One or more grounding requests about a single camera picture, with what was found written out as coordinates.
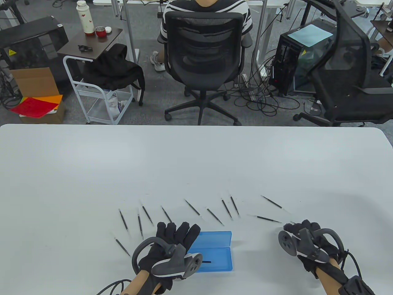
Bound black high-back office chair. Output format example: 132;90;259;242
293;0;393;127

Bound white desk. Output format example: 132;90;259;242
92;0;289;77

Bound light blue paper sheet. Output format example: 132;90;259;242
287;24;334;47

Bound person's right hand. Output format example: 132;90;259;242
283;219;349;280

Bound black cable bundle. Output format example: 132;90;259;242
0;66;22;109

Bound white plastic bag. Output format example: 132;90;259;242
106;90;128;121

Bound tangle of black floor cables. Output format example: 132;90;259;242
232;46;303;117

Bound dark wooden desk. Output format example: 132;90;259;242
370;19;393;40

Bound white power strip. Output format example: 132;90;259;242
240;73;258;102

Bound black desk leg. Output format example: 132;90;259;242
0;0;25;25

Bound person's left forearm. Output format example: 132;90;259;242
121;270;161;295

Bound black curved desk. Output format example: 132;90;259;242
302;0;369;19

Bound black glass-sided computer tower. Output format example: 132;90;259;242
269;18;337;97

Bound dark wooden side table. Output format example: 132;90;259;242
57;28;123;61

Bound open brown cardboard box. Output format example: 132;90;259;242
9;67;60;98

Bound group of black pen refills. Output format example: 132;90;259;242
113;195;289;257

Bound black mesh office chair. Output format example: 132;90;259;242
158;12;252;126

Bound person's left hand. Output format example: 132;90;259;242
138;221;201;293

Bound white metal cart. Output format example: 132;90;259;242
63;55;135;125

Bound red paper sheet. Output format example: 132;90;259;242
10;96;59;118

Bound blue stationery box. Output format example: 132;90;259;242
190;231;233;272

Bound grey hand controller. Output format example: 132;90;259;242
278;228;345;264
131;237;203;280

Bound person's right forearm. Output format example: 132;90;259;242
315;266;350;295

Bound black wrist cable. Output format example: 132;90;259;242
95;278;132;295
339;250;364;277

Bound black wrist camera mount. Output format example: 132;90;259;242
339;275;376;295

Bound black jacket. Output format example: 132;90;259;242
82;43;146;107

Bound black equipment case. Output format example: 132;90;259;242
0;16;69;85

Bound white thermos bottle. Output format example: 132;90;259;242
76;1;95;36

